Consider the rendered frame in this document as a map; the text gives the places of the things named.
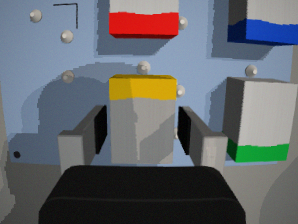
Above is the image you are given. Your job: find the grey block with red end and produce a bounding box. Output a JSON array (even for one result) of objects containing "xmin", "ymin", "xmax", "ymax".
[{"xmin": 109, "ymin": 0, "xmax": 179, "ymax": 39}]

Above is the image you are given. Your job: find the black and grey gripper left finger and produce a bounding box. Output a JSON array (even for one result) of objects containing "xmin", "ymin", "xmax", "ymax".
[{"xmin": 57, "ymin": 105, "xmax": 107, "ymax": 176}]

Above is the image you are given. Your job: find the grey block with blue end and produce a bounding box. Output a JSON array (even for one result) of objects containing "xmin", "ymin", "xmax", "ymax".
[{"xmin": 227, "ymin": 0, "xmax": 298, "ymax": 46}]

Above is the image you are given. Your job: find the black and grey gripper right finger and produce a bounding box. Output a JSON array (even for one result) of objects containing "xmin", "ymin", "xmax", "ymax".
[{"xmin": 177, "ymin": 106, "xmax": 228, "ymax": 176}]

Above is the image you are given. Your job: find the white block with green end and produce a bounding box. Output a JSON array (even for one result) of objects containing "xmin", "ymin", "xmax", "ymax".
[{"xmin": 222, "ymin": 77, "xmax": 298, "ymax": 163}]

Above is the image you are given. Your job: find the grey block with yellow end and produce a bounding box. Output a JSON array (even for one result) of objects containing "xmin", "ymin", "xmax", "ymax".
[{"xmin": 109, "ymin": 74, "xmax": 177, "ymax": 164}]

